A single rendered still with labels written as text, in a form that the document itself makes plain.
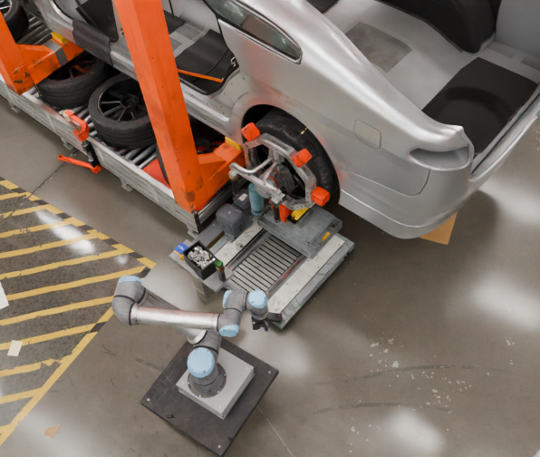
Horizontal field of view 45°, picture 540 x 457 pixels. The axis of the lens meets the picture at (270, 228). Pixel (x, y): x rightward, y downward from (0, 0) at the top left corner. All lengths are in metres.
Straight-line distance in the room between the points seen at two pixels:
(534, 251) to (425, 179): 1.72
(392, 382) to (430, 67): 2.11
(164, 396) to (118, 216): 1.71
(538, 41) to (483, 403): 2.41
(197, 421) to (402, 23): 2.99
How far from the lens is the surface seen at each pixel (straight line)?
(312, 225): 4.58
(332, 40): 3.44
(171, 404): 3.97
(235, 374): 3.87
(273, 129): 3.90
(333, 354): 4.33
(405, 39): 4.70
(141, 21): 3.30
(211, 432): 3.88
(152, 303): 3.48
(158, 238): 4.95
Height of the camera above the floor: 3.94
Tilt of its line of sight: 54 degrees down
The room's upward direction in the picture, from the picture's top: 7 degrees counter-clockwise
